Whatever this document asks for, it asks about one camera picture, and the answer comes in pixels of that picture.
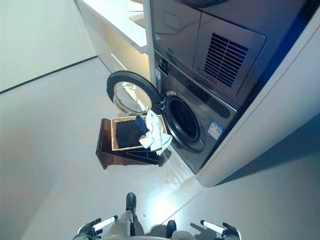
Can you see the grey dryer with vent grille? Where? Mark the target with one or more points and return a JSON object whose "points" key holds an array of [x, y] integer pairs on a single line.
{"points": [[180, 37]]}

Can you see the dark blue garment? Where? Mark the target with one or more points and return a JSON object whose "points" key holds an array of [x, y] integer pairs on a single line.
{"points": [[140, 125]]}

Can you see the grey front-load washing machine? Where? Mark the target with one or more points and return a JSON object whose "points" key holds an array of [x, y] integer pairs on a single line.
{"points": [[220, 112]]}

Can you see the white upright cabinet side panel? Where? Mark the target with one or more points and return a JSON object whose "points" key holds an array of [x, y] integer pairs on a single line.
{"points": [[149, 37]]}

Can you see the brown laundry basket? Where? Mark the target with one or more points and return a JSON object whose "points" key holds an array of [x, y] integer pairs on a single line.
{"points": [[106, 142]]}

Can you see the black garment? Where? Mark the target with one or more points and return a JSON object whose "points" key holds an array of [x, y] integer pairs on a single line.
{"points": [[126, 133]]}

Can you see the right dark robot hand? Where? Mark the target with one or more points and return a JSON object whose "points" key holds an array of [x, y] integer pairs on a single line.
{"points": [[231, 231]]}

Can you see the grey robot torso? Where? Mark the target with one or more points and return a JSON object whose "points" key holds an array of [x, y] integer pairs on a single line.
{"points": [[150, 237]]}

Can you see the white counter shelf unit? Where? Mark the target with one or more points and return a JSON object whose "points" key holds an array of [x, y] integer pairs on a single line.
{"points": [[117, 17]]}

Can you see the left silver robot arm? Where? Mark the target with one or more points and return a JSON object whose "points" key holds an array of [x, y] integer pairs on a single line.
{"points": [[105, 223]]}

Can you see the white cloth garment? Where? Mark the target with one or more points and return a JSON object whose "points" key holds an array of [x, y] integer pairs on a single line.
{"points": [[156, 130]]}

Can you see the left dark robot hand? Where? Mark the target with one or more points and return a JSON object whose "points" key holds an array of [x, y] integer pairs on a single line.
{"points": [[86, 230]]}

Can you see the blue white energy label sticker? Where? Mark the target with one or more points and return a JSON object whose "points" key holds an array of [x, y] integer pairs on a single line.
{"points": [[216, 130]]}

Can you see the round glass washing machine door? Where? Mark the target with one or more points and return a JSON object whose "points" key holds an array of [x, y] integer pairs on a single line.
{"points": [[130, 95]]}

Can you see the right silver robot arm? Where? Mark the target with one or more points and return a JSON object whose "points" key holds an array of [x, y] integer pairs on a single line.
{"points": [[212, 226]]}

